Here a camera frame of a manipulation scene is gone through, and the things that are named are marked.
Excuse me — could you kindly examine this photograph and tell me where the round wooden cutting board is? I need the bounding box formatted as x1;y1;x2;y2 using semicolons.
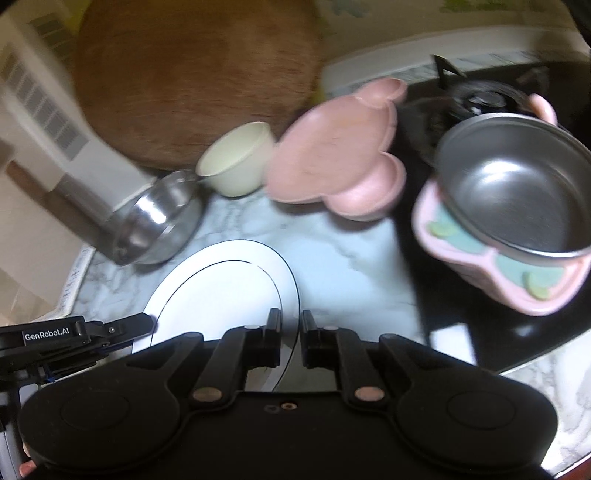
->
72;1;322;170

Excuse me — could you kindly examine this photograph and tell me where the dark steel pot bowl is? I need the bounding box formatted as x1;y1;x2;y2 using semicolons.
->
434;113;590;265

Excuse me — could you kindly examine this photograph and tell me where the person's left hand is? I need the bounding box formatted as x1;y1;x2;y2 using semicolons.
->
18;444;36;478

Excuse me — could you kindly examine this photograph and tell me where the cream ceramic bowl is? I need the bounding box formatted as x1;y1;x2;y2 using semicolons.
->
195;122;276;198

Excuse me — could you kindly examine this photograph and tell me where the cleaver knife with wooden handle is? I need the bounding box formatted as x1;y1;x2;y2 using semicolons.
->
6;161;138;263

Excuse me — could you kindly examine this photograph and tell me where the stainless steel bowl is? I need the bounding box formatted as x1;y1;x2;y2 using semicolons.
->
106;169;204;266

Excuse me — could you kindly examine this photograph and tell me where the white vented appliance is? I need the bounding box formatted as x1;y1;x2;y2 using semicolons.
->
1;1;154;223

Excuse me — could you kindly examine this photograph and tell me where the white round plate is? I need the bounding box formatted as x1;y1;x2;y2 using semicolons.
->
132;240;301;392

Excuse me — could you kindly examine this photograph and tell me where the black gas stove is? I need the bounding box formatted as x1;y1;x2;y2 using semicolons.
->
391;57;590;371

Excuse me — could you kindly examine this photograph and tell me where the pink mouse-shaped plate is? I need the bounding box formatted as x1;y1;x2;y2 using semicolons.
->
266;77;408;222

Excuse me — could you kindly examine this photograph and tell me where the pink divided kids tray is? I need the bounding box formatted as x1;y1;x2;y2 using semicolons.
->
412;94;590;316

